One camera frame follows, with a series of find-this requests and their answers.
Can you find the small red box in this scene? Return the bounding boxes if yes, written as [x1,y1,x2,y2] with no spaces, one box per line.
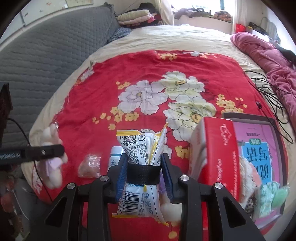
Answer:
[235,24,246,33]

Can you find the green tissue pack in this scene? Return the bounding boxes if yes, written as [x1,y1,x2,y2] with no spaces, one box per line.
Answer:
[253,181,280,220]

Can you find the white vitamin bottle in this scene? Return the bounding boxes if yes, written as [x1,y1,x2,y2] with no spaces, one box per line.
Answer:
[107,146,125,170]

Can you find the cream teddy bear plush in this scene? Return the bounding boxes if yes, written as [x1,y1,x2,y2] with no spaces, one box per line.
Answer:
[36,123,69,190]

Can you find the black cable bundle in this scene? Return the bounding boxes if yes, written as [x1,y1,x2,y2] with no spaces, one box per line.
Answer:
[244,70,295,144]

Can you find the clear plastic wrapped packet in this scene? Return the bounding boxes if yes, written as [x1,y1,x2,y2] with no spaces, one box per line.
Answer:
[78,154,101,178]

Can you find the snack bag with black band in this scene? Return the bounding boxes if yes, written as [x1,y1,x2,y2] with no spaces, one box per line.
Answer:
[112,125,168,226]

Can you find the red tissue box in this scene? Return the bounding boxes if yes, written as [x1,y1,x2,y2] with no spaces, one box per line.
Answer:
[188,116,241,202]

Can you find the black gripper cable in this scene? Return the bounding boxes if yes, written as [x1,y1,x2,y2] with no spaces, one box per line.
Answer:
[6,117,54,204]

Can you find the red floral blanket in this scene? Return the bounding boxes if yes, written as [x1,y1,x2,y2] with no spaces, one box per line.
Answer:
[31,49,290,241]

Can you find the leopard print scrunchie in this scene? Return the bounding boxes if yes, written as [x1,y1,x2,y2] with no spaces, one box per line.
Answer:
[244,196,257,219]

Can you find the grey tray with pink book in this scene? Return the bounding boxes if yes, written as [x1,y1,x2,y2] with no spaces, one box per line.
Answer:
[223,113,289,234]

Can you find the pink quilt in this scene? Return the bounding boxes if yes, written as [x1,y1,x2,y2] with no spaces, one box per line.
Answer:
[230,32,295,131]

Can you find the white floral scrunchie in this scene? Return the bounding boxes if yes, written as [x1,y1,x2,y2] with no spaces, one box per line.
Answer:
[239,156,261,208]

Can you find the folded clothes pile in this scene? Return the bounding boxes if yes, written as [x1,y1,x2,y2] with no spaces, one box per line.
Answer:
[116,3,165,29]

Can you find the clothes on windowsill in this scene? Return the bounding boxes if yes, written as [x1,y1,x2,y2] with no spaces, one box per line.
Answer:
[173,8,232,23]

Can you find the cream bed sheet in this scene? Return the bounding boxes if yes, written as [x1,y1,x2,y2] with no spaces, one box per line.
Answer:
[21,24,296,232]

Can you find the grey quilted headboard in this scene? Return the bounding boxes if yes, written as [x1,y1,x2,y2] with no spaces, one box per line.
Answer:
[1,3,119,148]

